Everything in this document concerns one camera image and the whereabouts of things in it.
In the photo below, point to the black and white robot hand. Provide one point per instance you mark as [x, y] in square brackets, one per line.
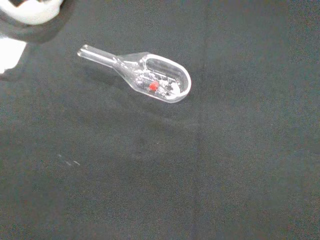
[32, 12]

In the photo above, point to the clear glass weighing funnel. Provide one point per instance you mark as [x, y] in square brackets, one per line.
[160, 77]

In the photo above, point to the black bench cloth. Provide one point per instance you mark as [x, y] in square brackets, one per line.
[200, 175]

